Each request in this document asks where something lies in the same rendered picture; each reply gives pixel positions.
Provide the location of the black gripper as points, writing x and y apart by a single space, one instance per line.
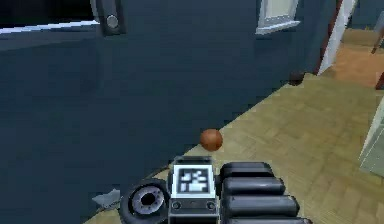
146 201

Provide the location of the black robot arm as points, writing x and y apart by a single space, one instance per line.
253 196

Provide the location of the orange brown ball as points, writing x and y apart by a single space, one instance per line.
211 139

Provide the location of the dark brown ball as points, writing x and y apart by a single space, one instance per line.
295 78

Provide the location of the white framed window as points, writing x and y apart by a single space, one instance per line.
276 15

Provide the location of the pale green cabinet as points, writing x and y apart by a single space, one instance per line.
375 143

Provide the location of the white room door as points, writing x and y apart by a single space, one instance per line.
336 36

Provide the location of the dark red chair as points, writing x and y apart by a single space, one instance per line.
379 50

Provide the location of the grey wall switch box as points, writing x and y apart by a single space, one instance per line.
110 16

